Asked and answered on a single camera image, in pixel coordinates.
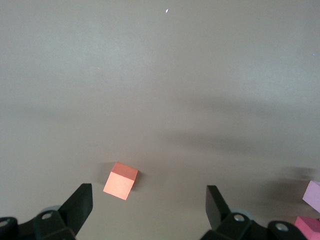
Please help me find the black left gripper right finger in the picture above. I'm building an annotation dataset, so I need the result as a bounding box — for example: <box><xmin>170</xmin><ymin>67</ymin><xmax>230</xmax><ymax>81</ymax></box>
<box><xmin>199</xmin><ymin>184</ymin><xmax>312</xmax><ymax>240</ymax></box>

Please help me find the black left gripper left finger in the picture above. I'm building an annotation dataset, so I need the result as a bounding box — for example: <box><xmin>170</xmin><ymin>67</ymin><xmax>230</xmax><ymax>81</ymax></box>
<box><xmin>0</xmin><ymin>183</ymin><xmax>94</xmax><ymax>240</ymax></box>

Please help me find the red foam block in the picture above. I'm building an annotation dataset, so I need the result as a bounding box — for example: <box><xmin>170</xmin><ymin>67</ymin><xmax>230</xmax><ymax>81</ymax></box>
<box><xmin>293</xmin><ymin>216</ymin><xmax>320</xmax><ymax>240</ymax></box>

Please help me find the pink foam block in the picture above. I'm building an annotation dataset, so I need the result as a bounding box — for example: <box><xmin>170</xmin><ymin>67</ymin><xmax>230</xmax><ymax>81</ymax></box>
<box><xmin>301</xmin><ymin>180</ymin><xmax>320</xmax><ymax>215</ymax></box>

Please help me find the orange foam block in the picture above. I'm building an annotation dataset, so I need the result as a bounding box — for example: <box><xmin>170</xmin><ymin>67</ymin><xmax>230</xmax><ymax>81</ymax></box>
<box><xmin>102</xmin><ymin>161</ymin><xmax>139</xmax><ymax>201</ymax></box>

